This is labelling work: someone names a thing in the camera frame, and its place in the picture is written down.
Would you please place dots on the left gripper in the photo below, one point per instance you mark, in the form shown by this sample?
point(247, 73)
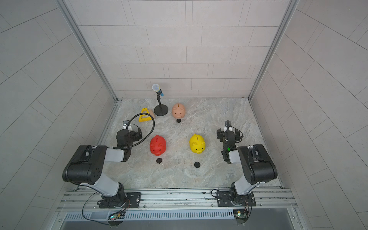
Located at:
point(135, 135)

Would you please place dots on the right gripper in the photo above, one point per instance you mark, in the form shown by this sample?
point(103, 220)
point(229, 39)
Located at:
point(222, 133)

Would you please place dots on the red piggy bank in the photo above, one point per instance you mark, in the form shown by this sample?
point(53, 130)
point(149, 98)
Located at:
point(158, 145)

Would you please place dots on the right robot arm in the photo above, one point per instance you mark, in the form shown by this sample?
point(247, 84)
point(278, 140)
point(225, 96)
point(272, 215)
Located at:
point(256, 164)

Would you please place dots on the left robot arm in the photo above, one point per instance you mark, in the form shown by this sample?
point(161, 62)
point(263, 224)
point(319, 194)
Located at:
point(86, 169)

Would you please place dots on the yellow piggy bank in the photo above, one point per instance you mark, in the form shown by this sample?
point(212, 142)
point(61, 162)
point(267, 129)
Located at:
point(197, 144)

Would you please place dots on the pink piggy bank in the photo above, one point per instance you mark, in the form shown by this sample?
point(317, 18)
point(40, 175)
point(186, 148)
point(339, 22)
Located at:
point(178, 111)

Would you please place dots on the yellow triangular block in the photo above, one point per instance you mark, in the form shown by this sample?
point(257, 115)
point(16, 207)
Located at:
point(145, 115)

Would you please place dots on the small wooden block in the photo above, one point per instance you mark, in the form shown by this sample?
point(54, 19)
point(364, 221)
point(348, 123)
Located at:
point(152, 113)

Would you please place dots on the black microphone stand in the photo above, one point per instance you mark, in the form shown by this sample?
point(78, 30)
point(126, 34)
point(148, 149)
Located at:
point(160, 109)

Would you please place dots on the right circuit board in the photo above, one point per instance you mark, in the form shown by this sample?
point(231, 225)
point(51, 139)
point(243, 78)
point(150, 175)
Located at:
point(240, 215)

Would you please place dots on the circuit board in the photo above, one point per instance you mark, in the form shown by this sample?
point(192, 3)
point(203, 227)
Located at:
point(118, 216)
point(240, 215)

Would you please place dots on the left circuit board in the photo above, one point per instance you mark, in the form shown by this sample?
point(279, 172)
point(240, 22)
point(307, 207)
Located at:
point(118, 216)

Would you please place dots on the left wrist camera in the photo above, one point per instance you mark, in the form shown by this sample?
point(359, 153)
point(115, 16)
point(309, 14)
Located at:
point(127, 125)

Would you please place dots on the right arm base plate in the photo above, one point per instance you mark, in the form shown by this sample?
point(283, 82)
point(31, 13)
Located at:
point(232, 199)

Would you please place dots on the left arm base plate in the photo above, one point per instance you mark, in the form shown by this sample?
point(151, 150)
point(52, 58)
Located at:
point(128, 200)

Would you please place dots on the aluminium mounting rail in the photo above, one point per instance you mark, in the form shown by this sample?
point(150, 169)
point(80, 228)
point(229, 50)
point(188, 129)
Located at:
point(201, 198)

